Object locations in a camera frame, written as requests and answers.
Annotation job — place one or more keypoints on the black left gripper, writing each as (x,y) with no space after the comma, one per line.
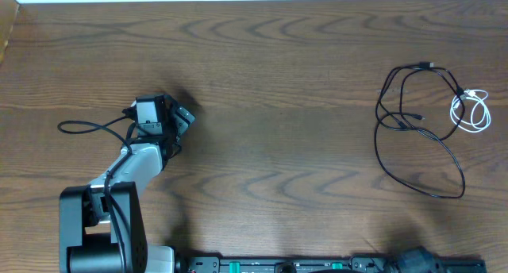
(182,123)

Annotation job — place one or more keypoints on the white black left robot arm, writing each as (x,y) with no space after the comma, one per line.
(101,224)

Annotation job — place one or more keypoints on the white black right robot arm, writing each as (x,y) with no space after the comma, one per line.
(417,260)

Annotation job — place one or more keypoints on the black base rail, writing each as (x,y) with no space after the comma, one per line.
(213,264)

